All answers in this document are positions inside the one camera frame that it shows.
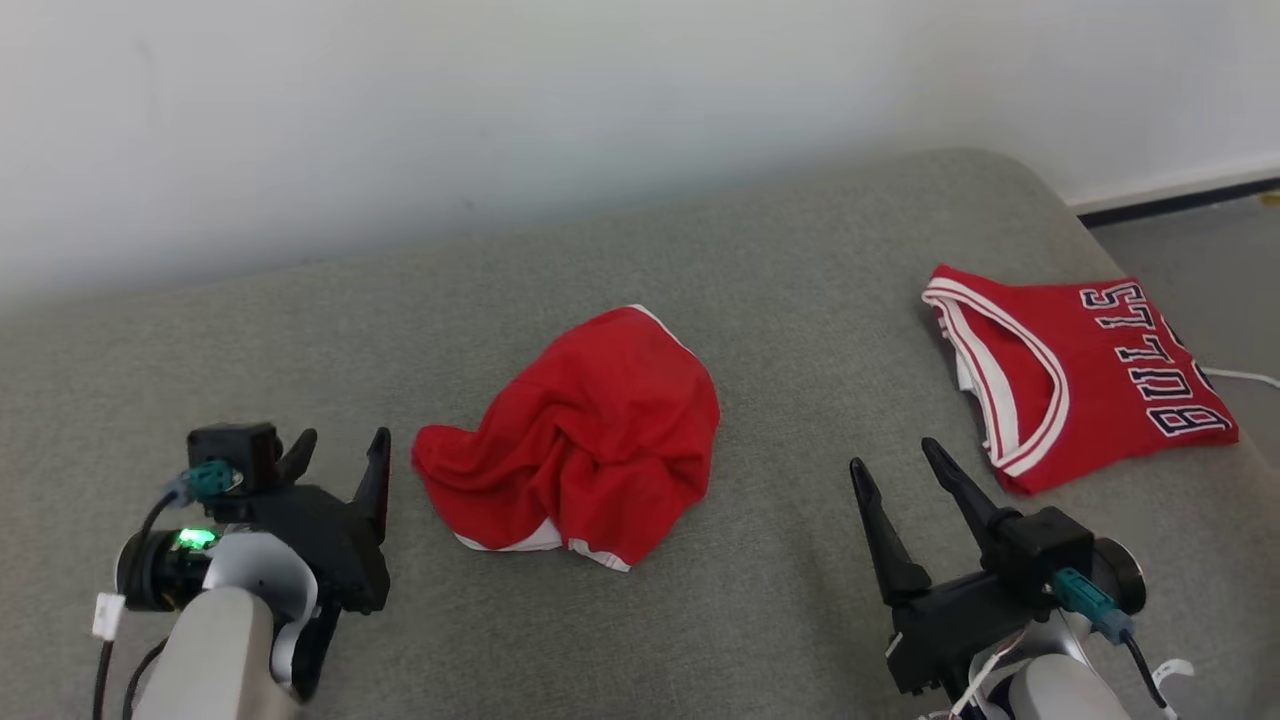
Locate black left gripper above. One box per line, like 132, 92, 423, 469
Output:
214, 427, 392, 617

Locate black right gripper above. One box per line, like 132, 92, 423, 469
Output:
850, 437, 1062, 697

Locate red Bulls basketball jersey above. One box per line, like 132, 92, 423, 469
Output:
920, 262, 1241, 497

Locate red shorts with white trim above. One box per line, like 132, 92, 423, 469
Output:
410, 303, 723, 573

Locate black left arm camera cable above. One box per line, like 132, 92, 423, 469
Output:
92, 458, 246, 720

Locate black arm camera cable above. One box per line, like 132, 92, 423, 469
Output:
1050, 567, 1171, 713
92, 458, 246, 720

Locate white flat ribbon cable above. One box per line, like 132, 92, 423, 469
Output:
945, 630, 1031, 720

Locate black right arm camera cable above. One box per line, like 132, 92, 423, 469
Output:
1050, 567, 1171, 713

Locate white cable strap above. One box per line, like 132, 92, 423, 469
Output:
1150, 658, 1196, 711

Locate white floor cable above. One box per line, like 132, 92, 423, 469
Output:
1200, 365, 1280, 391

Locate black wall baseboard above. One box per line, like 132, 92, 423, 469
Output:
1078, 178, 1280, 229

